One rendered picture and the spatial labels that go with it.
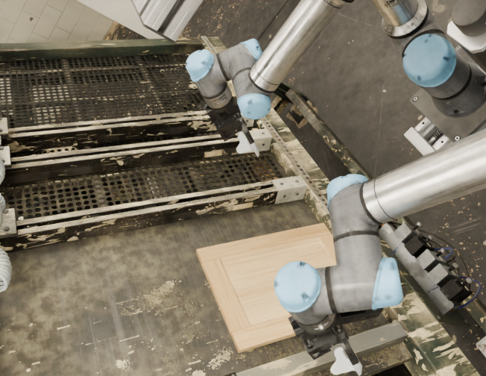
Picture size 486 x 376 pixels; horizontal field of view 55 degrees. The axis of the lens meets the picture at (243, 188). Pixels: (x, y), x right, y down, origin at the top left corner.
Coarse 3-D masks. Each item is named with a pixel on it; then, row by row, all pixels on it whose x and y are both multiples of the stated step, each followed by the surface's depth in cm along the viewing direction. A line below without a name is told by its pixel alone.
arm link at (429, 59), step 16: (432, 32) 117; (416, 48) 116; (432, 48) 113; (448, 48) 111; (416, 64) 115; (432, 64) 112; (448, 64) 112; (464, 64) 117; (416, 80) 116; (432, 80) 114; (448, 80) 115; (464, 80) 118; (448, 96) 121
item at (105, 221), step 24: (216, 192) 166; (240, 192) 168; (264, 192) 170; (288, 192) 175; (48, 216) 146; (72, 216) 148; (96, 216) 150; (120, 216) 151; (144, 216) 155; (168, 216) 159; (192, 216) 164; (0, 240) 138; (24, 240) 142; (48, 240) 145; (72, 240) 149
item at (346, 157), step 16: (288, 96) 306; (304, 96) 317; (304, 112) 292; (320, 128) 279; (336, 144) 268; (352, 160) 257; (256, 176) 216; (368, 176) 249; (480, 304) 194; (480, 320) 191; (400, 368) 162
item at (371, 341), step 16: (352, 336) 134; (368, 336) 135; (384, 336) 136; (400, 336) 136; (304, 352) 128; (368, 352) 134; (256, 368) 123; (272, 368) 123; (288, 368) 124; (304, 368) 125; (320, 368) 127
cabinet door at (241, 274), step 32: (320, 224) 170; (224, 256) 152; (256, 256) 154; (288, 256) 156; (320, 256) 159; (224, 288) 142; (256, 288) 145; (224, 320) 136; (256, 320) 136; (288, 320) 137
